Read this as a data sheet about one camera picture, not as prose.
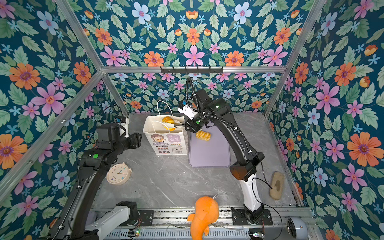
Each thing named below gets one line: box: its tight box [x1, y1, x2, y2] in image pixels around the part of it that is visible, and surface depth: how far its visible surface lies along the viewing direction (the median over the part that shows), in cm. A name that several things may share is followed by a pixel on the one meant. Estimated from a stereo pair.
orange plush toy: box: [187, 196, 220, 240], surface depth 70 cm
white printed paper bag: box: [143, 115, 189, 156], surface depth 84 cm
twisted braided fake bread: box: [195, 130, 212, 141], surface depth 103 cm
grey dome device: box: [286, 217, 308, 240], surface depth 66 cm
